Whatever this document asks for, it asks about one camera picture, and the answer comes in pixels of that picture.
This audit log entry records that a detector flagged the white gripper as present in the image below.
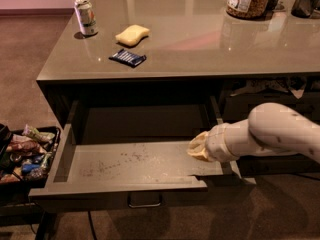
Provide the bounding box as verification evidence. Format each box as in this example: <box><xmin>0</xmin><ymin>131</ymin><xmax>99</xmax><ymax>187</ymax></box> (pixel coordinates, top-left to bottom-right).
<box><xmin>187</xmin><ymin>123</ymin><xmax>238</xmax><ymax>163</ymax></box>

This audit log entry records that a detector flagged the grey drawer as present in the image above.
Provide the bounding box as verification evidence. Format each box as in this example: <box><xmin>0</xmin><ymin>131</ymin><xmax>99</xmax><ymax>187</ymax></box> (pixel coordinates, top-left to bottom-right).
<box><xmin>223</xmin><ymin>92</ymin><xmax>320</xmax><ymax>121</ymax></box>
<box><xmin>30</xmin><ymin>97</ymin><xmax>256</xmax><ymax>213</ymax></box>
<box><xmin>237</xmin><ymin>155</ymin><xmax>320</xmax><ymax>176</ymax></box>

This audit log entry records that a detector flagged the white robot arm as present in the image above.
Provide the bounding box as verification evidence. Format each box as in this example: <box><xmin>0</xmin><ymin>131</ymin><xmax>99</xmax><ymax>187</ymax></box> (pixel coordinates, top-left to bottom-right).
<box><xmin>187</xmin><ymin>103</ymin><xmax>320</xmax><ymax>163</ymax></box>

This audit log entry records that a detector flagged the grey drawer cabinet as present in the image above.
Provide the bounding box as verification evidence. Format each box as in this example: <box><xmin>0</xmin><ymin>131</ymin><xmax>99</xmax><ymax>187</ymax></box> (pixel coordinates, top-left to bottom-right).
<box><xmin>35</xmin><ymin>0</ymin><xmax>320</xmax><ymax>186</ymax></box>

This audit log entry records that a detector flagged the blue snack bar wrapper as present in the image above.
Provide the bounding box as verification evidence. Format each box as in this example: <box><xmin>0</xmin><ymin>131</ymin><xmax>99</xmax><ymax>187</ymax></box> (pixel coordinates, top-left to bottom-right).
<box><xmin>109</xmin><ymin>49</ymin><xmax>147</xmax><ymax>68</ymax></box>

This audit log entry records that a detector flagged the yellow sponge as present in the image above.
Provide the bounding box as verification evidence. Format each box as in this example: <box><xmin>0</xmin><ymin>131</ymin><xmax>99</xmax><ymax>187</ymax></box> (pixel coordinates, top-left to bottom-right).
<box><xmin>115</xmin><ymin>25</ymin><xmax>150</xmax><ymax>47</ymax></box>

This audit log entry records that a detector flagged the large clear nut jar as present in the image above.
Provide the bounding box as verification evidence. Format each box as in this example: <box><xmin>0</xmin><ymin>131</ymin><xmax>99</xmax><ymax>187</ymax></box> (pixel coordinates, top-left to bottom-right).
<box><xmin>226</xmin><ymin>0</ymin><xmax>268</xmax><ymax>19</ymax></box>

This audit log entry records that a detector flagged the green snack bag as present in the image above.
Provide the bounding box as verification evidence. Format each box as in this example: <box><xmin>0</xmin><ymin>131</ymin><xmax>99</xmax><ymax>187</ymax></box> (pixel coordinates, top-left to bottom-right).
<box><xmin>22</xmin><ymin>124</ymin><xmax>55</xmax><ymax>143</ymax></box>

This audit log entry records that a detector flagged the black snack cart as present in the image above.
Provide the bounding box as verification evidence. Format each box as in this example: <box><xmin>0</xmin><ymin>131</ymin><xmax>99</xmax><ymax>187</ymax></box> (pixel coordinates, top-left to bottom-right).
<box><xmin>0</xmin><ymin>125</ymin><xmax>61</xmax><ymax>240</ymax></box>

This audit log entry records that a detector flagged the dark glass pitcher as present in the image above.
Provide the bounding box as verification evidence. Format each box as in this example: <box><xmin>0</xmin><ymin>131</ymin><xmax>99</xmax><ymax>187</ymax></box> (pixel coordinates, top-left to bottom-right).
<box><xmin>291</xmin><ymin>0</ymin><xmax>319</xmax><ymax>18</ymax></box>

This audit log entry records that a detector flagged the blue snack packet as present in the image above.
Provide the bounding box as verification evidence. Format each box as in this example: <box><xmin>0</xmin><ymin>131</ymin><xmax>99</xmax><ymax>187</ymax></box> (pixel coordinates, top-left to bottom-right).
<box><xmin>21</xmin><ymin>164</ymin><xmax>40</xmax><ymax>174</ymax></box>

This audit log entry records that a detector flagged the brown snack bag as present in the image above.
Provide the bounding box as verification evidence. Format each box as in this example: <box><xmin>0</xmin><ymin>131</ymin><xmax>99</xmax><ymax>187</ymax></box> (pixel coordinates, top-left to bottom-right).
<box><xmin>6</xmin><ymin>140</ymin><xmax>41</xmax><ymax>152</ymax></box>

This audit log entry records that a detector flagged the white green soda can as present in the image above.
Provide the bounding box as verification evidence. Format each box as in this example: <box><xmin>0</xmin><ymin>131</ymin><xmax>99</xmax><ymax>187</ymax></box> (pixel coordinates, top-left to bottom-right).
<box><xmin>74</xmin><ymin>0</ymin><xmax>98</xmax><ymax>36</ymax></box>

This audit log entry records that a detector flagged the black power cable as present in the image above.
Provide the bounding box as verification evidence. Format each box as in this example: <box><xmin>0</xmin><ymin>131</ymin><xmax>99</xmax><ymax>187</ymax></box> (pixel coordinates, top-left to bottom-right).
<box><xmin>87</xmin><ymin>211</ymin><xmax>98</xmax><ymax>240</ymax></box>

